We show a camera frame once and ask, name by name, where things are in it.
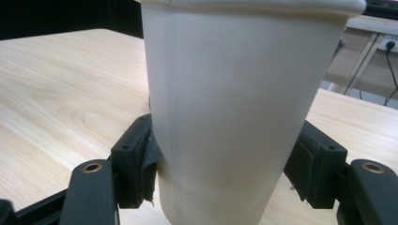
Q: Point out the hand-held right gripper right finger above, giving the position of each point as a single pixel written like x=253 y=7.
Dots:
x=322 y=168

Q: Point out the black curtain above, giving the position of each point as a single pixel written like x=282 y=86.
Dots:
x=62 y=15

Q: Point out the white paper drinking cup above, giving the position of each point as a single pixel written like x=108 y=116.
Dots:
x=237 y=109

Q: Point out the white power socket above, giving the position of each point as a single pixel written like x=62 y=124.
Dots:
x=383 y=43

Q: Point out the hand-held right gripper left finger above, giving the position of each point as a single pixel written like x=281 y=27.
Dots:
x=131 y=162

